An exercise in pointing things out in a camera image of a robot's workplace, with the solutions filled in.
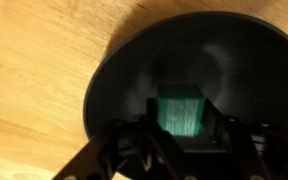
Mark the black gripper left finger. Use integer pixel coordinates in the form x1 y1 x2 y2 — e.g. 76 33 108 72
53 98 181 180

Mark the black bowl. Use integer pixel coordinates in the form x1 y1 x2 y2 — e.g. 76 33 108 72
83 11 288 180

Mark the green block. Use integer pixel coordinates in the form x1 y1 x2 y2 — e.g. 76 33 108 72
157 84 206 137

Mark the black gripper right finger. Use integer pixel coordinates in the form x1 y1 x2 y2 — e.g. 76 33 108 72
203 100 288 180

